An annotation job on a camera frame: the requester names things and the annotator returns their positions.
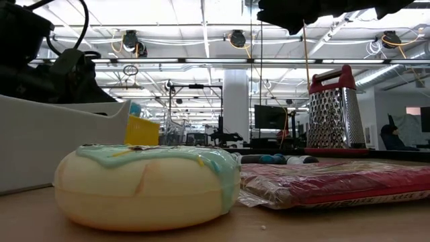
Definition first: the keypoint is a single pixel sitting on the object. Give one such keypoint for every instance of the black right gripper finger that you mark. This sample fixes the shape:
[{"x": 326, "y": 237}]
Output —
[{"x": 285, "y": 13}]

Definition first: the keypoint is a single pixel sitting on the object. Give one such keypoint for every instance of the teal iced toy donut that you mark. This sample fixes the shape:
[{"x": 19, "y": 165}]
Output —
[{"x": 144, "y": 195}]

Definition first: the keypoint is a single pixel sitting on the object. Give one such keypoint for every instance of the red noodle package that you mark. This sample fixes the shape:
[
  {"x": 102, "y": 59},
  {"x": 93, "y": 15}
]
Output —
[{"x": 336, "y": 183}]

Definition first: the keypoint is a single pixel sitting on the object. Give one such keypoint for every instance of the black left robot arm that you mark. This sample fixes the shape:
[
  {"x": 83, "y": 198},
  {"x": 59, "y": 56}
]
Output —
[{"x": 20, "y": 33}]

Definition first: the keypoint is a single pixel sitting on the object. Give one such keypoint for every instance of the grey plastic bin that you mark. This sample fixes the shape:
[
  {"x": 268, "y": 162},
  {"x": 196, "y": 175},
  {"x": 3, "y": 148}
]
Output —
[{"x": 50, "y": 144}]

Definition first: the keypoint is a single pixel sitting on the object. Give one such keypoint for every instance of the yellow plastic basket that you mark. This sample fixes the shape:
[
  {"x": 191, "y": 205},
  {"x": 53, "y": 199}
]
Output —
[{"x": 142, "y": 132}]

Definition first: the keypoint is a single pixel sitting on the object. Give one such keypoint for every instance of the black monitor on stand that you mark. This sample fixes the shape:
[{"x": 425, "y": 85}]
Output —
[{"x": 270, "y": 117}]

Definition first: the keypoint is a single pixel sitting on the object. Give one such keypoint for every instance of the white building column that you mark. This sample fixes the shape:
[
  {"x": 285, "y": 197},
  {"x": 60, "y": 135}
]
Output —
[{"x": 236, "y": 107}]

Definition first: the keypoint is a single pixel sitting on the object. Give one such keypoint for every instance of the red metal box grater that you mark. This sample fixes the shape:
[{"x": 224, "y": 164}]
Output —
[{"x": 332, "y": 117}]

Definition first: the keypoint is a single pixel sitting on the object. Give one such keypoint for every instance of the black distant robot station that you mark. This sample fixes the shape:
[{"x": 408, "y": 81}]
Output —
[{"x": 220, "y": 129}]

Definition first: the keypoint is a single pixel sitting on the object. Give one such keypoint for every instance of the black desk monitor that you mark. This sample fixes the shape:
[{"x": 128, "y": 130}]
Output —
[{"x": 426, "y": 119}]

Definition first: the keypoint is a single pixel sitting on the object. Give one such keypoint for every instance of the person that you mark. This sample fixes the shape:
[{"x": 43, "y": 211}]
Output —
[{"x": 391, "y": 138}]

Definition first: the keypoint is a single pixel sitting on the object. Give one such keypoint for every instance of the silver ventilation duct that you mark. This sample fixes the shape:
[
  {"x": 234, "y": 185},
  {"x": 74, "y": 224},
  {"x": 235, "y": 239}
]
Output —
[{"x": 379, "y": 75}]

